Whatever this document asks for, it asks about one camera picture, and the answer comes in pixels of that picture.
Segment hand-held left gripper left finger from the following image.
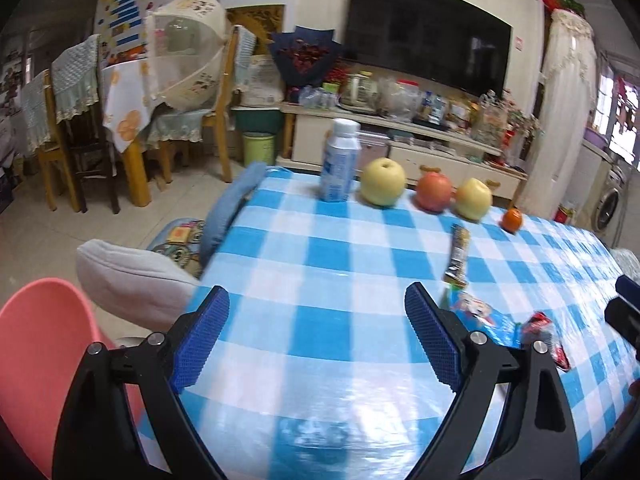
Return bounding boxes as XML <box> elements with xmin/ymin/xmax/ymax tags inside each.
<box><xmin>52</xmin><ymin>285</ymin><xmax>231</xmax><ymax>480</ymax></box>

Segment grey white pillow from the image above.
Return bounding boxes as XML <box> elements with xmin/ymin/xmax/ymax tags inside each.
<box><xmin>76</xmin><ymin>240</ymin><xmax>202</xmax><ymax>327</ymax></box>

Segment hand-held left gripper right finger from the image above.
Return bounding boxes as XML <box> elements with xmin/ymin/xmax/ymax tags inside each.
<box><xmin>404</xmin><ymin>282</ymin><xmax>583</xmax><ymax>480</ymax></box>

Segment wooden chair with green cover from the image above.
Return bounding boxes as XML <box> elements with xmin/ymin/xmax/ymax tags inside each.
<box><xmin>200</xmin><ymin>25</ymin><xmax>257</xmax><ymax>184</ymax></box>
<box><xmin>19</xmin><ymin>69</ymin><xmax>58</xmax><ymax>212</ymax></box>
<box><xmin>49</xmin><ymin>34</ymin><xmax>122</xmax><ymax>214</ymax></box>

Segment large yellow pear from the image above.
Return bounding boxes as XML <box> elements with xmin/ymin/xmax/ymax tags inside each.
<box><xmin>360</xmin><ymin>157</ymin><xmax>406</xmax><ymax>207</ymax></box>

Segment washing machine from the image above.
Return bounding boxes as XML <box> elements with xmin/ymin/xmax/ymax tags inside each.
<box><xmin>581</xmin><ymin>152</ymin><xmax>629</xmax><ymax>244</ymax></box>

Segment dining table with printed cloth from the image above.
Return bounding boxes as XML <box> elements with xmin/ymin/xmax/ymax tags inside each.
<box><xmin>99</xmin><ymin>54</ymin><xmax>237</xmax><ymax>207</ymax></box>

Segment blue checked tablecloth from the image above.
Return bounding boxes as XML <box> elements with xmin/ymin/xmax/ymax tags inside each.
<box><xmin>135</xmin><ymin>166</ymin><xmax>640</xmax><ymax>480</ymax></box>

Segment purple basin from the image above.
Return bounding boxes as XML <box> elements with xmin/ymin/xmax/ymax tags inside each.
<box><xmin>582</xmin><ymin>127</ymin><xmax>612</xmax><ymax>150</ymax></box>

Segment dark green basin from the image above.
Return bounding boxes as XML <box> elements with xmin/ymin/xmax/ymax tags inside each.
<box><xmin>233</xmin><ymin>107</ymin><xmax>284</xmax><ymax>134</ymax></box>

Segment red white wrapper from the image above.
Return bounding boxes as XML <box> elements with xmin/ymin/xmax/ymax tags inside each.
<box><xmin>520</xmin><ymin>311</ymin><xmax>572</xmax><ymax>373</ymax></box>

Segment black television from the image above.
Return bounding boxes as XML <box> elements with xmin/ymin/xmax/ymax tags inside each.
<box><xmin>345</xmin><ymin>0</ymin><xmax>514</xmax><ymax>99</ymax></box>

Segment light green bin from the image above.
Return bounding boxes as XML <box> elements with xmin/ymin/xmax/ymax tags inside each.
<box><xmin>242</xmin><ymin>131</ymin><xmax>277</xmax><ymax>167</ymax></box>

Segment white covered floor air conditioner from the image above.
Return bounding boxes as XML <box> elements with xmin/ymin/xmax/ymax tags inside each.
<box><xmin>514</xmin><ymin>9</ymin><xmax>599</xmax><ymax>222</ymax></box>

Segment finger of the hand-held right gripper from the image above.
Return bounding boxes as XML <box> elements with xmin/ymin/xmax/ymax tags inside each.
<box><xmin>604</xmin><ymin>297</ymin><xmax>640</xmax><ymax>361</ymax></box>
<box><xmin>616</xmin><ymin>274</ymin><xmax>640</xmax><ymax>306</ymax></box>

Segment pink plastic chair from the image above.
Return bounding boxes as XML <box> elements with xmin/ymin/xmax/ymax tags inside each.
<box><xmin>0</xmin><ymin>280</ymin><xmax>147</xmax><ymax>480</ymax></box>

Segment cream television cabinet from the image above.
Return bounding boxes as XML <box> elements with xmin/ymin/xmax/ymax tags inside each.
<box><xmin>276</xmin><ymin>101</ymin><xmax>529</xmax><ymax>212</ymax></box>

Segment small yellow pear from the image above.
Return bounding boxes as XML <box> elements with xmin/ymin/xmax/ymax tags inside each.
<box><xmin>453</xmin><ymin>177</ymin><xmax>494</xmax><ymax>221</ymax></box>

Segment glass jar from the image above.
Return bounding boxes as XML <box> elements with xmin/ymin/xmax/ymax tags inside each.
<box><xmin>471</xmin><ymin>91</ymin><xmax>512</xmax><ymax>144</ymax></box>

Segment red flowers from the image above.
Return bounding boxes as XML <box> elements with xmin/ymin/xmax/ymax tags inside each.
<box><xmin>541</xmin><ymin>0</ymin><xmax>587</xmax><ymax>17</ymax></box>

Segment upright white blue bottle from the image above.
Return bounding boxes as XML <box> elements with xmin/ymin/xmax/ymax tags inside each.
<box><xmin>320</xmin><ymin>118</ymin><xmax>362</xmax><ymax>203</ymax></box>

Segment red apple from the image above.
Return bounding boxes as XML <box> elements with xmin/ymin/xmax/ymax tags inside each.
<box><xmin>415</xmin><ymin>171</ymin><xmax>453</xmax><ymax>213</ymax></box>

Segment dark wrapped flower bouquet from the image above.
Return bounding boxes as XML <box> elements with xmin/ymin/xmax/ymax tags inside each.
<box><xmin>270</xmin><ymin>25</ymin><xmax>347</xmax><ymax>89</ymax></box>

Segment brown snack bar wrapper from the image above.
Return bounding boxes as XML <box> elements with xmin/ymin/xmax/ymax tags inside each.
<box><xmin>442</xmin><ymin>225</ymin><xmax>472</xmax><ymax>289</ymax></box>

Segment patterned floor mat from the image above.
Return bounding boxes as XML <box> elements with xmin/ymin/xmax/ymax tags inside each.
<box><xmin>146</xmin><ymin>217</ymin><xmax>207</xmax><ymax>274</ymax></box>

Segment blue cushion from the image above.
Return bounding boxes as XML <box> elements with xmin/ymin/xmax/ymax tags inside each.
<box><xmin>199</xmin><ymin>162</ymin><xmax>269</xmax><ymax>267</ymax></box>

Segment mesh food cover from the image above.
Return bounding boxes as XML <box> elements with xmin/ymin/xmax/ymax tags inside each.
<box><xmin>144</xmin><ymin>0</ymin><xmax>232</xmax><ymax>112</ymax></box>

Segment blue cartoon snack packet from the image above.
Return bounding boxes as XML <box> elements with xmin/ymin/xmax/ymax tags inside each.
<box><xmin>446</xmin><ymin>290</ymin><xmax>524</xmax><ymax>349</ymax></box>

